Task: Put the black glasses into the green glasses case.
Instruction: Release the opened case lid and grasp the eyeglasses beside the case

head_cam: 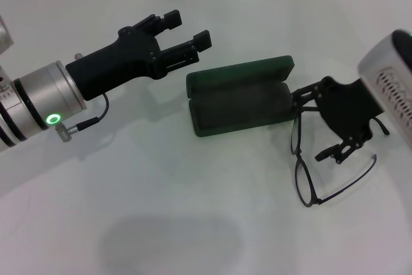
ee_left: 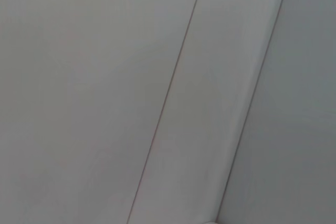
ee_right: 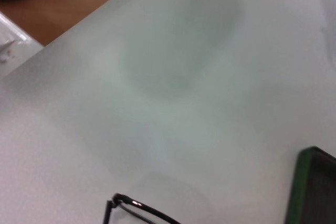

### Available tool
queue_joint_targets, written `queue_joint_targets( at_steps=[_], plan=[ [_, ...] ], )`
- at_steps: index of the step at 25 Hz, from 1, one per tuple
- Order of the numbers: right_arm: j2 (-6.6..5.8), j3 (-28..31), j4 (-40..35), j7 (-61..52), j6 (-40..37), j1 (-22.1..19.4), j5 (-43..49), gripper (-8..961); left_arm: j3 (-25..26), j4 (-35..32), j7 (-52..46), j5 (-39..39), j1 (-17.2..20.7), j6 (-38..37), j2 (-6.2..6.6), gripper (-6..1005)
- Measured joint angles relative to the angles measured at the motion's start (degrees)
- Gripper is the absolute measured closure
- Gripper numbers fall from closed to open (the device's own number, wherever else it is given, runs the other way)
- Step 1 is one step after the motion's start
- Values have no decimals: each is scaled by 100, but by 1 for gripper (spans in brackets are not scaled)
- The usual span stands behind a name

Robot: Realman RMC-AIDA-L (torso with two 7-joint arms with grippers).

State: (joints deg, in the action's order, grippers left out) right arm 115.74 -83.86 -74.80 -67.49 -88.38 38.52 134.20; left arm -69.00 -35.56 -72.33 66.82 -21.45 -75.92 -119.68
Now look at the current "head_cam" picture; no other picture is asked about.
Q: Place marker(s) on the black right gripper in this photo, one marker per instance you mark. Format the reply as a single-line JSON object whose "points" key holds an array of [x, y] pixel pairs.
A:
{"points": [[347, 110]]}

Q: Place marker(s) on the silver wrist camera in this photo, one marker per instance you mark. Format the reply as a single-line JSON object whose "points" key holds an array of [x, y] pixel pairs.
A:
{"points": [[386, 72], [4, 36]]}

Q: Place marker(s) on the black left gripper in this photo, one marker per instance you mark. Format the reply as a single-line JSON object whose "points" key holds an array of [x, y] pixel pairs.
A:
{"points": [[112, 65]]}

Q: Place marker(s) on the black glasses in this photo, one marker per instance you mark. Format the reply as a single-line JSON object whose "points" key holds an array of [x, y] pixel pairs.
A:
{"points": [[317, 201]]}

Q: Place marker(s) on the green glasses case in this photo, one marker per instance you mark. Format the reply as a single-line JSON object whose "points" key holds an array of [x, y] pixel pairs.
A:
{"points": [[238, 107]]}

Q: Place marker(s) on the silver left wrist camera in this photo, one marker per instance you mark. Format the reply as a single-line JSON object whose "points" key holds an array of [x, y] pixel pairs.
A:
{"points": [[4, 36]]}

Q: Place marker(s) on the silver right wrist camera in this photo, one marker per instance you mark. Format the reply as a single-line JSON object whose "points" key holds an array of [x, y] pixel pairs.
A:
{"points": [[386, 72]]}

